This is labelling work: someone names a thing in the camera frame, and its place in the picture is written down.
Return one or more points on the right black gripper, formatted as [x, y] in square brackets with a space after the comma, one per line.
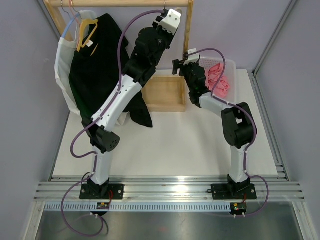
[176, 65]

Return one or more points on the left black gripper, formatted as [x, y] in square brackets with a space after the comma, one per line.
[169, 35]

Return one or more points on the pink t shirt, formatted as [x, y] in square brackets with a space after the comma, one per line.
[212, 76]

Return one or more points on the black t shirt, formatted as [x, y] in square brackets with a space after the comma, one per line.
[94, 71]

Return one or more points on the yellow hanger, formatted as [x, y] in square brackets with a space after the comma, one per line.
[87, 29]

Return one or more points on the white t shirt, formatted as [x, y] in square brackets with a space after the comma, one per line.
[62, 68]

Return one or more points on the cream hanger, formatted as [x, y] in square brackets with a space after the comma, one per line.
[177, 9]

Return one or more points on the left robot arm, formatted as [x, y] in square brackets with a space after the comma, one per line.
[150, 45]

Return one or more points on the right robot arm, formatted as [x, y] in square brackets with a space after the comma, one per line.
[238, 128]

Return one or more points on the blue white hanger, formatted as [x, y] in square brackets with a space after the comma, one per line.
[68, 32]

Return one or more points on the pink hanger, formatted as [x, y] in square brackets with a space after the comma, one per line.
[73, 11]

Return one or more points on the white plastic basket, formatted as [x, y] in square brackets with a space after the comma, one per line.
[196, 90]

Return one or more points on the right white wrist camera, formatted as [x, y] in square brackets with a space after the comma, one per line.
[191, 56]

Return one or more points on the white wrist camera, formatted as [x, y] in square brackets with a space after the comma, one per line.
[171, 22]
[191, 56]

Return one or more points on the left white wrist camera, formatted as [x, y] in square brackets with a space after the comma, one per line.
[171, 22]

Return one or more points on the left aluminium frame post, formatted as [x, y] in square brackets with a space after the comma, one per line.
[53, 14]

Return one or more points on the aluminium frame post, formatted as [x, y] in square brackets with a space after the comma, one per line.
[53, 14]
[281, 24]

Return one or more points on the right aluminium frame post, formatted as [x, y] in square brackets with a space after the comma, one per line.
[281, 24]

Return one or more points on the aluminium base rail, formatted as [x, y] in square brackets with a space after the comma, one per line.
[171, 189]

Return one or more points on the white slotted cable duct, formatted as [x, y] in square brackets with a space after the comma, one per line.
[161, 207]

